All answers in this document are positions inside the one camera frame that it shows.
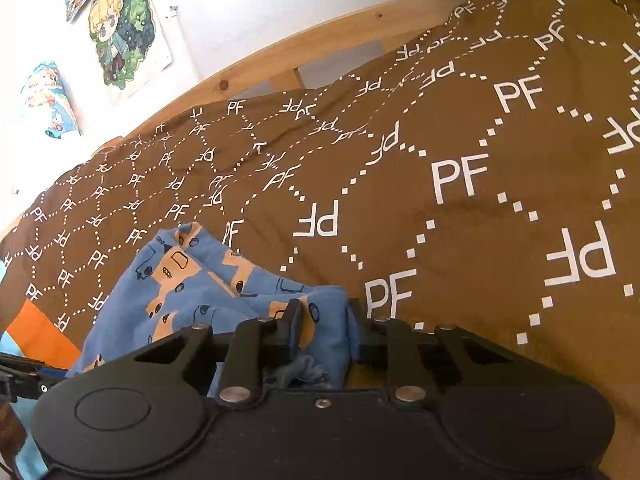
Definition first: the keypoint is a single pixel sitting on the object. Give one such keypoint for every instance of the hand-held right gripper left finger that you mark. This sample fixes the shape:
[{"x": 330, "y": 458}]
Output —
[{"x": 295, "y": 330}]

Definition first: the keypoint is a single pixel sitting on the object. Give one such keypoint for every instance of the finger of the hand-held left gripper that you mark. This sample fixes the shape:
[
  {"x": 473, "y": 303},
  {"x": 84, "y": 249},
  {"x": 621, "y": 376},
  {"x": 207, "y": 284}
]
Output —
[{"x": 30, "y": 377}]

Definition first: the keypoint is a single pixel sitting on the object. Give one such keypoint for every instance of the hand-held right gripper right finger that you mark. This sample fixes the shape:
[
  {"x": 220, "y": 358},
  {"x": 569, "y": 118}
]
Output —
[{"x": 365, "y": 340}]

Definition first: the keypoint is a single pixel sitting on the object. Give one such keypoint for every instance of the blue car print pants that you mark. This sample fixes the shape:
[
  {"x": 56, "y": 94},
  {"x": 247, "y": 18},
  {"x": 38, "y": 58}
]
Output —
[{"x": 210, "y": 290}]

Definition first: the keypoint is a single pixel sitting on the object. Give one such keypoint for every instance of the orange blue striped bedsheet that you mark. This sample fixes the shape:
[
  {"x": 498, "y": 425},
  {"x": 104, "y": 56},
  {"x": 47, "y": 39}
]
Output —
[{"x": 45, "y": 327}]

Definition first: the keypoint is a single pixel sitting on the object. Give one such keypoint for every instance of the brown patterned blanket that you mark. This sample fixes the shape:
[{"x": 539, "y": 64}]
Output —
[{"x": 400, "y": 170}]

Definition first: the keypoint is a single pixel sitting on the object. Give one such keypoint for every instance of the wooden bed frame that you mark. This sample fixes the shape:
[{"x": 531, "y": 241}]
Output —
[{"x": 225, "y": 85}]

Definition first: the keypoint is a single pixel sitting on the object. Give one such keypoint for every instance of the light blue cartoon wall poster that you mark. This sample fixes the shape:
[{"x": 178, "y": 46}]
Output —
[{"x": 50, "y": 102}]

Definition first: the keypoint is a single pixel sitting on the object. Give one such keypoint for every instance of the green cartoon figure wall poster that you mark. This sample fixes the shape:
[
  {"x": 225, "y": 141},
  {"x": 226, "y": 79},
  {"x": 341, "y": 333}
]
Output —
[{"x": 125, "y": 30}]

